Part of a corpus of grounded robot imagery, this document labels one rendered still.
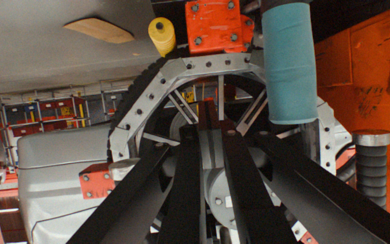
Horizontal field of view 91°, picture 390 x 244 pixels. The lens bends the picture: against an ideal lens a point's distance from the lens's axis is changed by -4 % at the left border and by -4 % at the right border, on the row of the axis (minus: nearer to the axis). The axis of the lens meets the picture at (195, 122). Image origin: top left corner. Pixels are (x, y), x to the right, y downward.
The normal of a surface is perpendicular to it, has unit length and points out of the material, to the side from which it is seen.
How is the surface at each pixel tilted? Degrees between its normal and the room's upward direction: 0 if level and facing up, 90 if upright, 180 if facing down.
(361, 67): 90
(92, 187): 90
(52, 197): 90
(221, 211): 90
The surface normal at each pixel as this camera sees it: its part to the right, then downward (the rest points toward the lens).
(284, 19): -0.50, 0.12
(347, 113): -0.99, 0.12
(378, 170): -0.25, 0.13
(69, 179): 0.04, 0.10
